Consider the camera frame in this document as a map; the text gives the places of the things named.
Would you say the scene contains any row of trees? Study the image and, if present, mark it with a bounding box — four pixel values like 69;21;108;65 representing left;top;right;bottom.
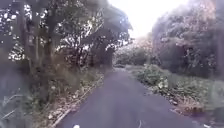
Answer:
0;0;134;101
113;0;224;81

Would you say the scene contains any leafy overgrown verge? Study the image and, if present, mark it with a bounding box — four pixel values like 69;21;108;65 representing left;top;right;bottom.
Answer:
124;63;224;128
0;66;105;128

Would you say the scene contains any grey asphalt path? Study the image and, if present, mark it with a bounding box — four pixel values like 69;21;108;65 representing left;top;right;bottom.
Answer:
54;67;204;128

